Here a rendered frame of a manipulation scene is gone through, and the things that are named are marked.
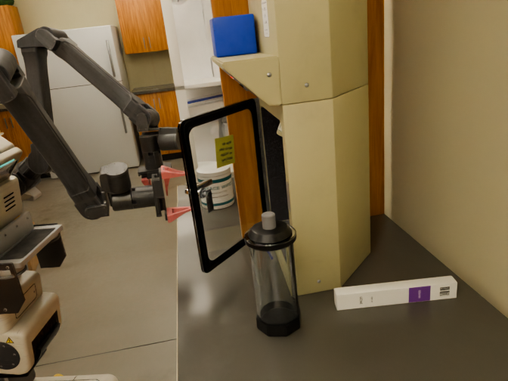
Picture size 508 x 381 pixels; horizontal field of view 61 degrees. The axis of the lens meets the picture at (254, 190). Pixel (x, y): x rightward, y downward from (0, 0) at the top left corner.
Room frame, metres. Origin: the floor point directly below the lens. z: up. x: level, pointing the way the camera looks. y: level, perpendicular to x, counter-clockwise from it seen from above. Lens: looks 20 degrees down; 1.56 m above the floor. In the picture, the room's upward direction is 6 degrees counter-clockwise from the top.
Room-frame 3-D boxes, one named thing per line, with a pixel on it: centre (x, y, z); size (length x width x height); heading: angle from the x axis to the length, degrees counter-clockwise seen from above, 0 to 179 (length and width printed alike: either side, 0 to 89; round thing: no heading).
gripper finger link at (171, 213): (1.08, 0.21, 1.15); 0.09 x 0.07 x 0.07; 100
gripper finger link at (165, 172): (1.08, 0.21, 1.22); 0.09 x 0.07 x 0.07; 100
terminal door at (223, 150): (1.09, 0.06, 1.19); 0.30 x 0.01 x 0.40; 143
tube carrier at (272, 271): (0.81, -0.02, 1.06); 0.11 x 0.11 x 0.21
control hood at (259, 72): (1.06, 0.00, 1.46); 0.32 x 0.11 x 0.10; 7
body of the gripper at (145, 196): (1.07, 0.28, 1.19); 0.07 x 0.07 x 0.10; 10
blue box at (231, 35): (1.15, 0.01, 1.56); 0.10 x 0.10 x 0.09; 7
